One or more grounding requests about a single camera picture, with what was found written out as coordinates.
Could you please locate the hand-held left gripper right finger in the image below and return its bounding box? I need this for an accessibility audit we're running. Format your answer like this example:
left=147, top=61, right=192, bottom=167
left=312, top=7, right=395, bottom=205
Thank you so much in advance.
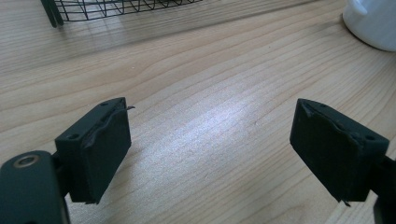
left=289, top=97, right=391, bottom=207

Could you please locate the black wire basket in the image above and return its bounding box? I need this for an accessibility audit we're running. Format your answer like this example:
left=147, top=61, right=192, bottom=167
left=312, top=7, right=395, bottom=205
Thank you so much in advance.
left=39, top=0, right=204, bottom=29

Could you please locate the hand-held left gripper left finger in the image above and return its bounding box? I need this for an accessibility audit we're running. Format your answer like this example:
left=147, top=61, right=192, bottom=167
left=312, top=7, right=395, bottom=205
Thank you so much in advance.
left=54, top=96, right=136, bottom=205

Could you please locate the white mug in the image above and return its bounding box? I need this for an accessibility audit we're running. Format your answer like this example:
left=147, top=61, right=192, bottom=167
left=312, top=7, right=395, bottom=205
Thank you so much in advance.
left=342, top=0, right=396, bottom=53

